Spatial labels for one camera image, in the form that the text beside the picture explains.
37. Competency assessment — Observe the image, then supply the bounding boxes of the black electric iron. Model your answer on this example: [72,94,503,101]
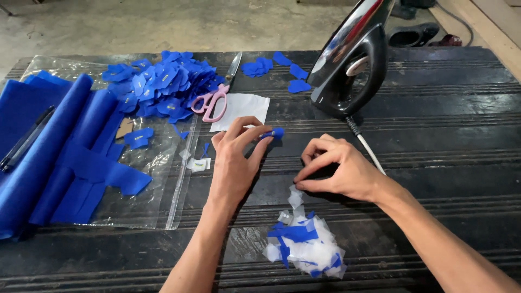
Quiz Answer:
[306,0,396,120]

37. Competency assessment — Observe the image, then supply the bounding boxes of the black shoe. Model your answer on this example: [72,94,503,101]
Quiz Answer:
[387,22,440,48]

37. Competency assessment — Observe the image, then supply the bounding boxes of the pink handled scissors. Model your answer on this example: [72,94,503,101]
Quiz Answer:
[191,51,243,123]

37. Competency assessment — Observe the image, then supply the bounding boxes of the maroon sandal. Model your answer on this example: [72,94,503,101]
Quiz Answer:
[428,34,463,47]

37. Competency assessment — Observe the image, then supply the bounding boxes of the white iron power cord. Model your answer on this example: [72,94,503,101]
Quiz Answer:
[345,116,386,176]

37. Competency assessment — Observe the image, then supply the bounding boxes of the person's left hand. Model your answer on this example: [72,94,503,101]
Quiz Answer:
[210,116,274,203]

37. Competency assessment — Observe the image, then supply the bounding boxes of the blue cutout with label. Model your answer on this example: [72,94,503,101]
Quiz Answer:
[124,127,155,150]

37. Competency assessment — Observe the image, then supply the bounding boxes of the person's right hand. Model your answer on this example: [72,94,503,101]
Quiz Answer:
[293,133,386,203]

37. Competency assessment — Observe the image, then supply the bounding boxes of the black cable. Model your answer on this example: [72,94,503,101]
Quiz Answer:
[435,1,475,47]

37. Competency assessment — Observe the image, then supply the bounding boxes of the black pen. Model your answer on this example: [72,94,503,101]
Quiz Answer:
[0,105,56,172]

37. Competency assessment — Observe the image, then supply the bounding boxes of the wooden plank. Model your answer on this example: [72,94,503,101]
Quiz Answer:
[428,0,521,82]

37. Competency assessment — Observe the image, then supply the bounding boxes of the small stack of blue cutouts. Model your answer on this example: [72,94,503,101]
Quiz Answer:
[240,57,274,78]

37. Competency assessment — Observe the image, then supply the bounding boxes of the brown cardboard template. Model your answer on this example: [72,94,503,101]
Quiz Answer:
[116,118,134,140]

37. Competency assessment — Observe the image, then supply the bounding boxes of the pile of blue fabric cutouts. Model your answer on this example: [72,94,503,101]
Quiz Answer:
[102,50,225,124]

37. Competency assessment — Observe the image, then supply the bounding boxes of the white interfacing sheet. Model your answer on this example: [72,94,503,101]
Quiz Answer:
[209,93,271,133]

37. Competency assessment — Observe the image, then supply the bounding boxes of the clear plastic bag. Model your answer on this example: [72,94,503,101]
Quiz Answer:
[20,55,202,230]

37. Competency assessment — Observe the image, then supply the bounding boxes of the blue fabric rolls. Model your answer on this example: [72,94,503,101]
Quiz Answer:
[0,70,153,241]

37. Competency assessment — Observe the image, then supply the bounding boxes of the small white label piece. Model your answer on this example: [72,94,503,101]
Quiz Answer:
[186,157,211,173]

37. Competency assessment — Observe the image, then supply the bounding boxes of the heap of fabric scraps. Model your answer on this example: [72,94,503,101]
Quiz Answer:
[262,185,348,280]

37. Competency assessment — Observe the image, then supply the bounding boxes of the small blue fabric piece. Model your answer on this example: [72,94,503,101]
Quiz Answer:
[260,127,285,141]

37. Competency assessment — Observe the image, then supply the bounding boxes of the blue fabric cutout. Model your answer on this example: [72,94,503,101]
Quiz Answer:
[288,79,312,94]
[273,51,293,67]
[289,63,309,80]

